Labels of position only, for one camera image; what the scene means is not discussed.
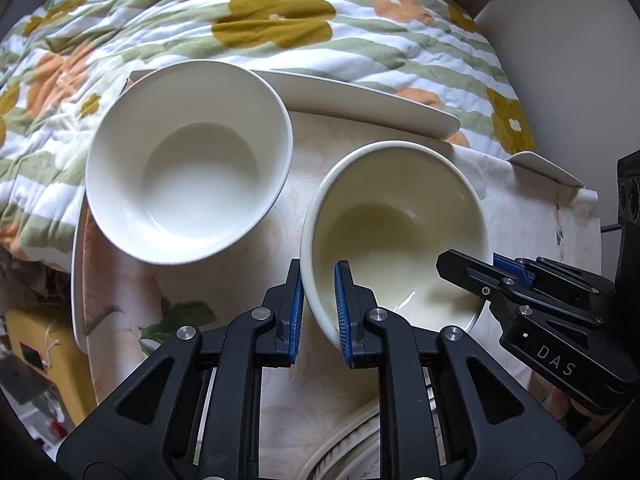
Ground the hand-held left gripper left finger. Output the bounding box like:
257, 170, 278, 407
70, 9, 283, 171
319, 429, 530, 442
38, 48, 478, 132
56, 259, 304, 480

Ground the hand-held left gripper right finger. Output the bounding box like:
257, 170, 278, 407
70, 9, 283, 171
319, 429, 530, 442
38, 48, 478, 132
334, 261, 585, 480

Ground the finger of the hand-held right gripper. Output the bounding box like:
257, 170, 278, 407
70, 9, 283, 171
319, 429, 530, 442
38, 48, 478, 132
436, 249, 606, 331
492, 254, 618, 313

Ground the cream bowl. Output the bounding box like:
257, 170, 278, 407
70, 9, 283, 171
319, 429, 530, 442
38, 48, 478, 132
300, 141, 490, 361

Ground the white plate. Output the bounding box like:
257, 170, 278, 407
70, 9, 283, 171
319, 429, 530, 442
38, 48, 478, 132
312, 417, 381, 480

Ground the white tray with floral cloth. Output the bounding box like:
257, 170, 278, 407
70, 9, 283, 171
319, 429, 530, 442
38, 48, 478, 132
80, 110, 601, 480

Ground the white bowl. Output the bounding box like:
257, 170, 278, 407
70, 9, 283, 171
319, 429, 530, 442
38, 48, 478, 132
85, 59, 295, 266

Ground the yellow box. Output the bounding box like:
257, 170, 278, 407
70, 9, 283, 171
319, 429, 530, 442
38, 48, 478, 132
4, 307, 97, 428

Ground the floral striped blanket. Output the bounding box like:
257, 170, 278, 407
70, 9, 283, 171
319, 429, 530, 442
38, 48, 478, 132
0, 0, 538, 261

